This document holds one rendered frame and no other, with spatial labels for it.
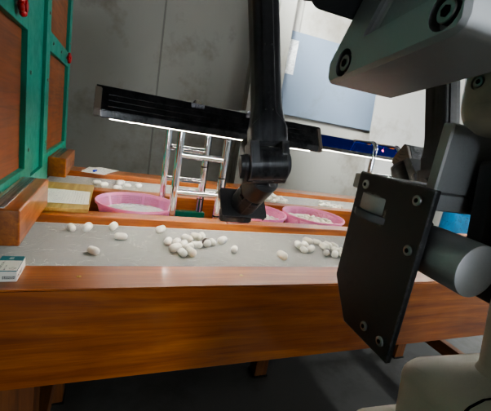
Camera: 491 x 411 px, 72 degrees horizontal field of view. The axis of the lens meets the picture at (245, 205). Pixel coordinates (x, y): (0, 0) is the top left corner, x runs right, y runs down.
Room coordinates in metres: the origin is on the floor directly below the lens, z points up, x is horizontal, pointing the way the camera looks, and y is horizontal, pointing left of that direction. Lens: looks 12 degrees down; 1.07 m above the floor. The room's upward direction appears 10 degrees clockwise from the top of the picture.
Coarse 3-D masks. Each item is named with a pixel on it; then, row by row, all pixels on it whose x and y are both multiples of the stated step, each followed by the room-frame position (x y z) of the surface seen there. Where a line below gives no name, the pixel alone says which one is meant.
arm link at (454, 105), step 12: (456, 84) 0.72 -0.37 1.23; (432, 96) 0.74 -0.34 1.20; (444, 96) 0.71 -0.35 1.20; (456, 96) 0.72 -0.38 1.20; (432, 108) 0.73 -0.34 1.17; (444, 108) 0.71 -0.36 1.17; (456, 108) 0.71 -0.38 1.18; (432, 120) 0.72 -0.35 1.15; (444, 120) 0.70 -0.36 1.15; (456, 120) 0.70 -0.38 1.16; (432, 132) 0.71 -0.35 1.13; (432, 144) 0.71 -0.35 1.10; (432, 156) 0.69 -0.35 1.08; (420, 168) 0.72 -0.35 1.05
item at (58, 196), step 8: (48, 192) 1.00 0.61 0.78; (56, 192) 1.02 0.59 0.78; (64, 192) 1.03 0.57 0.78; (72, 192) 1.05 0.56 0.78; (80, 192) 1.07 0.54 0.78; (88, 192) 1.08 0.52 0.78; (48, 200) 0.93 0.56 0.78; (56, 200) 0.94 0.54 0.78; (64, 200) 0.95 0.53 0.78; (72, 200) 0.97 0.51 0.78; (80, 200) 0.98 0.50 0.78; (88, 200) 1.00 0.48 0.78
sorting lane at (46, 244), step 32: (64, 224) 0.86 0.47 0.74; (96, 224) 0.90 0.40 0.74; (0, 256) 0.62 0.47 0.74; (32, 256) 0.64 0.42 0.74; (64, 256) 0.67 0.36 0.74; (96, 256) 0.70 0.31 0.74; (128, 256) 0.73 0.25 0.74; (160, 256) 0.76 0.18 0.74; (224, 256) 0.83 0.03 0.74; (256, 256) 0.87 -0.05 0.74; (288, 256) 0.91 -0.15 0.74; (320, 256) 0.96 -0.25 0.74
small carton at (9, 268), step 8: (8, 256) 0.54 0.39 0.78; (16, 256) 0.54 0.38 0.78; (24, 256) 0.55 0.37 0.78; (0, 264) 0.51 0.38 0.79; (8, 264) 0.51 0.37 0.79; (16, 264) 0.52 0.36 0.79; (24, 264) 0.55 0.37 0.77; (0, 272) 0.49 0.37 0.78; (8, 272) 0.49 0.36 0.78; (16, 272) 0.50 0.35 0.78; (0, 280) 0.49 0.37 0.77; (8, 280) 0.49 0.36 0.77; (16, 280) 0.50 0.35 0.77
